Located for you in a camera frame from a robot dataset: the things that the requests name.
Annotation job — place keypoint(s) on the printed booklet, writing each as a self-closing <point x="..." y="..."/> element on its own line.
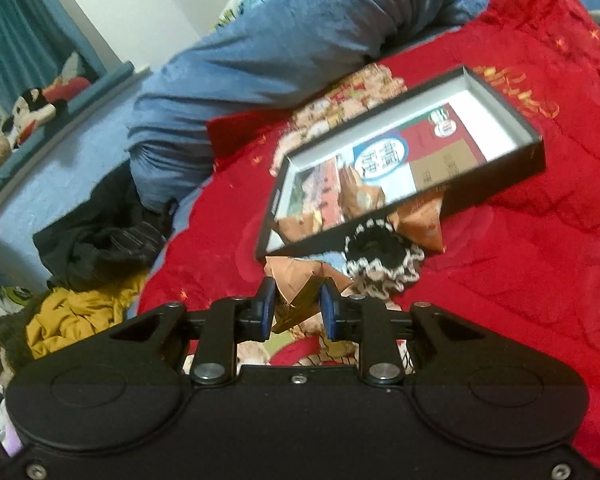
<point x="395" y="160"/>

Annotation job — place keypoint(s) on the yellow cloth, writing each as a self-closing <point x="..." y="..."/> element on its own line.
<point x="75" y="315"/>

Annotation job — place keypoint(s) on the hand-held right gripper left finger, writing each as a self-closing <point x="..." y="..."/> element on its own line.
<point x="266" y="306"/>

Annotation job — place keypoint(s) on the black white plush toy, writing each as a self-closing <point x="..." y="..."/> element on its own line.
<point x="30" y="105"/>

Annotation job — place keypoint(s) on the teal curtain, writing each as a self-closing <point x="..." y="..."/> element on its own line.
<point x="15" y="25"/>

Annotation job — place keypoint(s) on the black clothing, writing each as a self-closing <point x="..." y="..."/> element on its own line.
<point x="95" y="245"/>

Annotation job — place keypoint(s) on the light blue bed sheet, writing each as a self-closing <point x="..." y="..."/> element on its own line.
<point x="55" y="180"/>

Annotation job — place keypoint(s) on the teal window ledge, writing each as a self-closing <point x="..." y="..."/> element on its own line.
<point x="80" y="105"/>

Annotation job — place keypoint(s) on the red printed blanket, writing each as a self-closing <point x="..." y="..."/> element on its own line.
<point x="505" y="270"/>

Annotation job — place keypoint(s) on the red white plush toy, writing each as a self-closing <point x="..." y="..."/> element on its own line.
<point x="67" y="85"/>

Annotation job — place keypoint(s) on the black lace-edged scrunchie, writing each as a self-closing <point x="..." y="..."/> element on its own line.
<point x="375" y="247"/>

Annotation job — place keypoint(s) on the brown snack packet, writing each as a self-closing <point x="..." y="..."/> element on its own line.
<point x="292" y="280"/>
<point x="422" y="225"/>

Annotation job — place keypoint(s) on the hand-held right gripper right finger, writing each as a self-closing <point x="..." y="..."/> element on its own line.
<point x="330" y="317"/>

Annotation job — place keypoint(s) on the blue duvet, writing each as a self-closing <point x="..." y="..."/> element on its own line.
<point x="280" y="50"/>

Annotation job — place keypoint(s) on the cartoon print cloth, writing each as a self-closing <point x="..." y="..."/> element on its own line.
<point x="5" y="297"/>

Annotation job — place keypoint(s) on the black shallow box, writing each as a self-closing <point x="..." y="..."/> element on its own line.
<point x="475" y="95"/>

